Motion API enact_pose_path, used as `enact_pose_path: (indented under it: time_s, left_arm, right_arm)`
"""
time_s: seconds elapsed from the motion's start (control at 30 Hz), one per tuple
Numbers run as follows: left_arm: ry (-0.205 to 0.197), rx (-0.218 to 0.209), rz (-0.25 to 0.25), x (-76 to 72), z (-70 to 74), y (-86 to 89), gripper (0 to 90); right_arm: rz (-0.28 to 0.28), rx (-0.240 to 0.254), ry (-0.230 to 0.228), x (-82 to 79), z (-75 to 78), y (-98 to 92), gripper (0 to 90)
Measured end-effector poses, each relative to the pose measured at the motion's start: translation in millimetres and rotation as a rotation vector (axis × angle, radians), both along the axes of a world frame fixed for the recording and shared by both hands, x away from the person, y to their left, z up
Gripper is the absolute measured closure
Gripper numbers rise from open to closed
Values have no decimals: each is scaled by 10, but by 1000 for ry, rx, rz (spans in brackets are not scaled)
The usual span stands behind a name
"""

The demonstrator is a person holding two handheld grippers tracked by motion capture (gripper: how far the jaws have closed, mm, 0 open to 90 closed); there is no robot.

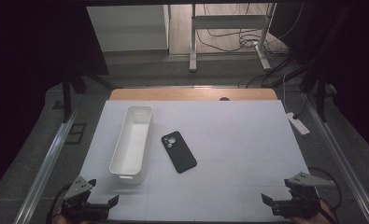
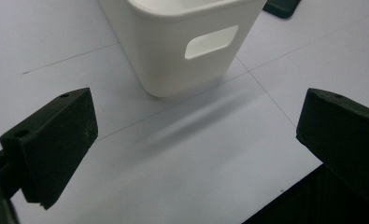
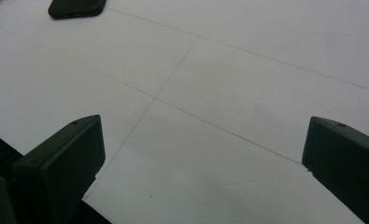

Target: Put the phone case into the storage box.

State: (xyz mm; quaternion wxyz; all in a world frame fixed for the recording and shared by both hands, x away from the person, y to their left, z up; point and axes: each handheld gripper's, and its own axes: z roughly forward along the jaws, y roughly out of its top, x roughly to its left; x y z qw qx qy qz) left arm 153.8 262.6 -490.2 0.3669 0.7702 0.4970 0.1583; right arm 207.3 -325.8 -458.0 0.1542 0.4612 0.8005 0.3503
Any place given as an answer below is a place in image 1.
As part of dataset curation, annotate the black metal stand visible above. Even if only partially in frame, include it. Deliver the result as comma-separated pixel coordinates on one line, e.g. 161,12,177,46
298,59,331,123
61,69,89,124

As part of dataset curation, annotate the white power strip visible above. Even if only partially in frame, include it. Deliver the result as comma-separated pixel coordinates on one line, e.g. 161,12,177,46
286,111,311,136

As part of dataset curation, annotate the long white plastic bin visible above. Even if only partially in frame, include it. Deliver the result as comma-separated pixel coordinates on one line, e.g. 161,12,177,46
108,105,154,185

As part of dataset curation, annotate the white cabinet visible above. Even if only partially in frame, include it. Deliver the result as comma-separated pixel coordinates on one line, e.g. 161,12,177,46
86,4,171,52

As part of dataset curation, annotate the aluminium rail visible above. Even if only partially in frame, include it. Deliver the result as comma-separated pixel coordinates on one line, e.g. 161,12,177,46
12,111,78,224
303,92,369,224

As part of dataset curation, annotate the person's left hand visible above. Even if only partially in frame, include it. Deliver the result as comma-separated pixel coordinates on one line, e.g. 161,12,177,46
50,211,90,224

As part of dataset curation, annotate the white table mat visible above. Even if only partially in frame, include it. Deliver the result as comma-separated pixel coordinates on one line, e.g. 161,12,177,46
78,100,321,222

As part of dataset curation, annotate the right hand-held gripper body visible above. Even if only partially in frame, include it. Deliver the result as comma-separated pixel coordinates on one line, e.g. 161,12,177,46
271,172,335,219

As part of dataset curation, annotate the person's right hand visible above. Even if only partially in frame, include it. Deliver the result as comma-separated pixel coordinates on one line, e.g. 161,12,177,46
309,200,335,224

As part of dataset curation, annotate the tangle of black floor cables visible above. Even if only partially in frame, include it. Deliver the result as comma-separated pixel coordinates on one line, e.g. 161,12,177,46
195,3,305,89

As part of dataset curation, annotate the black plug cable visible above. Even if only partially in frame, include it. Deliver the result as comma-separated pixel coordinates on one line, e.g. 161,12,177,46
292,97,310,120

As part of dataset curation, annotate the black curtain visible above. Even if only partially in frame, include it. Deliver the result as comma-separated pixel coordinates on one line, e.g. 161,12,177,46
0,0,110,200
270,0,369,160

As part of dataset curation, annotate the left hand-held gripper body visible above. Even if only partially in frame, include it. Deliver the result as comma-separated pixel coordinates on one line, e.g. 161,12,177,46
61,175,111,222

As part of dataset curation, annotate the white desk frame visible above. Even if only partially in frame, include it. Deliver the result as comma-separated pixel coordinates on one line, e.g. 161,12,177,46
189,3,277,73

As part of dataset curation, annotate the black phone case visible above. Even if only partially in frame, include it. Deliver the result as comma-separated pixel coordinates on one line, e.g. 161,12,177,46
161,130,198,175

